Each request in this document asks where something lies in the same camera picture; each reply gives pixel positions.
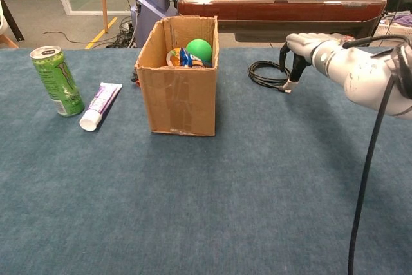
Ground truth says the floor cable tangle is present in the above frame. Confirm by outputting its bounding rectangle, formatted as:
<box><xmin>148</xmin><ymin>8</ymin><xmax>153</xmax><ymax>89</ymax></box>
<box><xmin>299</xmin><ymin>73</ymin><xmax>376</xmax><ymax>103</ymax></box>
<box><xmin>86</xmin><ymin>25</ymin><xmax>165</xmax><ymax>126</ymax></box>
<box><xmin>106</xmin><ymin>17</ymin><xmax>139</xmax><ymax>49</ymax></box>

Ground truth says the green foam ball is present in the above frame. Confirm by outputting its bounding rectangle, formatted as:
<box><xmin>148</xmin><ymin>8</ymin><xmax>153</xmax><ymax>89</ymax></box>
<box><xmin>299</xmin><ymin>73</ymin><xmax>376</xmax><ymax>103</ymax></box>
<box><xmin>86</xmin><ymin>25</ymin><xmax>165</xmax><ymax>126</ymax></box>
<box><xmin>185</xmin><ymin>39</ymin><xmax>213</xmax><ymax>65</ymax></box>

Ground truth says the black slanted pole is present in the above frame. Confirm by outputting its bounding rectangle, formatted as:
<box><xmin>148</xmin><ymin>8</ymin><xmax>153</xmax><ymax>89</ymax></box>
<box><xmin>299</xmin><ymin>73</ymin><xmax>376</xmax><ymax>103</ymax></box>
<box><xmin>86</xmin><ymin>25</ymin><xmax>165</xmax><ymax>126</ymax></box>
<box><xmin>0</xmin><ymin>0</ymin><xmax>26</xmax><ymax>43</ymax></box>

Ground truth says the purple white toothpaste tube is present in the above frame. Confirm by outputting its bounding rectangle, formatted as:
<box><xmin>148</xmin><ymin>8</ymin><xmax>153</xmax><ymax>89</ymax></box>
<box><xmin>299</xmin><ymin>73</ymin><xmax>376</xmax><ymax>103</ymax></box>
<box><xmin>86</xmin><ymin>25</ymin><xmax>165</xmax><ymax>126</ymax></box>
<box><xmin>79</xmin><ymin>82</ymin><xmax>124</xmax><ymax>132</ymax></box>

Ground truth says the brown cardboard box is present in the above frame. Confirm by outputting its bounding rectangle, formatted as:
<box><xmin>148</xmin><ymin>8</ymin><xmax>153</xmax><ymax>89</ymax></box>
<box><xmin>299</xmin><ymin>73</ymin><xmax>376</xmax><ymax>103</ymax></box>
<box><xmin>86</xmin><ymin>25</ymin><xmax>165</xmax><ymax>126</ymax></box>
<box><xmin>134</xmin><ymin>15</ymin><xmax>220</xmax><ymax>137</ymax></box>

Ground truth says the blue felt table cover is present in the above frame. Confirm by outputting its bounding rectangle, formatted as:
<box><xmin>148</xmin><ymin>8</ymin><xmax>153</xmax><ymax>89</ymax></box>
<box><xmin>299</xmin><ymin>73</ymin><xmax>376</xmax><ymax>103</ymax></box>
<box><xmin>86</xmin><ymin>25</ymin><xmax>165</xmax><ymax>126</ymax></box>
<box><xmin>0</xmin><ymin>46</ymin><xmax>412</xmax><ymax>275</ymax></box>

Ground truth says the black USB cable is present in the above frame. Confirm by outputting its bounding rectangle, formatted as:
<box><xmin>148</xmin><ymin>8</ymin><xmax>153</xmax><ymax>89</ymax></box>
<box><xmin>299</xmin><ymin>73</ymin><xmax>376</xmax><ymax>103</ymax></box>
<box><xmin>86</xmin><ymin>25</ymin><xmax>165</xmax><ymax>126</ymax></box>
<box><xmin>247</xmin><ymin>60</ymin><xmax>292</xmax><ymax>93</ymax></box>

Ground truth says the green energy drink can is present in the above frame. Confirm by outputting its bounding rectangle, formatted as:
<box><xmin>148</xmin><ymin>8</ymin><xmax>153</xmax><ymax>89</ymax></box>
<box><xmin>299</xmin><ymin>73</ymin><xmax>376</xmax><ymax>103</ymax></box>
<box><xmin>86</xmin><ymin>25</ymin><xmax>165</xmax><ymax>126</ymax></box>
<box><xmin>30</xmin><ymin>45</ymin><xmax>86</xmax><ymax>117</ymax></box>

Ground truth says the purple cloth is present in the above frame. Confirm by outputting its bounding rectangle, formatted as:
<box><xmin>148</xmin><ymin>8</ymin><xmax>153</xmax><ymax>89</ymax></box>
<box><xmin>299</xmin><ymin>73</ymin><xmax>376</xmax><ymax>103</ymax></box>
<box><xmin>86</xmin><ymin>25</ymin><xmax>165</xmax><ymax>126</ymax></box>
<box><xmin>391</xmin><ymin>12</ymin><xmax>412</xmax><ymax>27</ymax></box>

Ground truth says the black floor cable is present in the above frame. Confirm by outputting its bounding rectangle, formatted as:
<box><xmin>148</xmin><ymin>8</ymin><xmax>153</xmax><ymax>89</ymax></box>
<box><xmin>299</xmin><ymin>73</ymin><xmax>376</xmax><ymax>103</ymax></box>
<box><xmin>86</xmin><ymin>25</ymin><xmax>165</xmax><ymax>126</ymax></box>
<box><xmin>43</xmin><ymin>31</ymin><xmax>129</xmax><ymax>46</ymax></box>

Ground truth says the blue snack packet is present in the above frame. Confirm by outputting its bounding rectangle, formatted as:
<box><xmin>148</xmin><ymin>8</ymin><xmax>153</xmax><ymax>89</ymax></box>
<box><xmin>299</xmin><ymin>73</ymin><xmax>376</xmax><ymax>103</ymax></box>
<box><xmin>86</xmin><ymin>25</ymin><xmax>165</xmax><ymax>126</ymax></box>
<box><xmin>178</xmin><ymin>48</ymin><xmax>212</xmax><ymax>68</ymax></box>

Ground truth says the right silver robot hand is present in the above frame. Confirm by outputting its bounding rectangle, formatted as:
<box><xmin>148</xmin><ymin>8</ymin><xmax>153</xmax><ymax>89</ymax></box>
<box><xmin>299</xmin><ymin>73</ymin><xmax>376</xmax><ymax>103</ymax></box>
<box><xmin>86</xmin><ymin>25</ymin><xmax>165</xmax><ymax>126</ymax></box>
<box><xmin>279</xmin><ymin>32</ymin><xmax>335</xmax><ymax>93</ymax></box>

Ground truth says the white plastic basket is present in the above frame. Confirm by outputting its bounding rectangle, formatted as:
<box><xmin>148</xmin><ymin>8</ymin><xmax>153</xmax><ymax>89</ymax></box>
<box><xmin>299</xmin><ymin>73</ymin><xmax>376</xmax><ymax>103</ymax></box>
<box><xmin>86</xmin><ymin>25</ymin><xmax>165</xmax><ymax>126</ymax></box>
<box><xmin>373</xmin><ymin>19</ymin><xmax>412</xmax><ymax>47</ymax></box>

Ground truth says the brown mahjong table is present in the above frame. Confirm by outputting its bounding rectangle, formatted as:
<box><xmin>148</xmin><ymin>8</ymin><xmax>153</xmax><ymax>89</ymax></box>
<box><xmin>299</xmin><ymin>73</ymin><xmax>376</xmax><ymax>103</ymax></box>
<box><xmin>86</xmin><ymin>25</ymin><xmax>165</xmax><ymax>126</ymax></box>
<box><xmin>176</xmin><ymin>0</ymin><xmax>387</xmax><ymax>48</ymax></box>

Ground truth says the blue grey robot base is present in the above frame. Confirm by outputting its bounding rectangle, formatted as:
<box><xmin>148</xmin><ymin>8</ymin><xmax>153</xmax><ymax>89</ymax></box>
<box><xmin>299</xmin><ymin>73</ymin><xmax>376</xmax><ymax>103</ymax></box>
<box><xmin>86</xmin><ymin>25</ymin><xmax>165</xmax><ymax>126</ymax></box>
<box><xmin>130</xmin><ymin>0</ymin><xmax>178</xmax><ymax>49</ymax></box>

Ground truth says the orange jelly cup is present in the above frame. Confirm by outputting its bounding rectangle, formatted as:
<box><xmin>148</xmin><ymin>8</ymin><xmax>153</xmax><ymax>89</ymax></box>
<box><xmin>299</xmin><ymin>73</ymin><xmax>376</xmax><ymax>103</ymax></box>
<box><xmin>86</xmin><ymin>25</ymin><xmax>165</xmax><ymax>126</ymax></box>
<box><xmin>165</xmin><ymin>48</ymin><xmax>182</xmax><ymax>67</ymax></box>

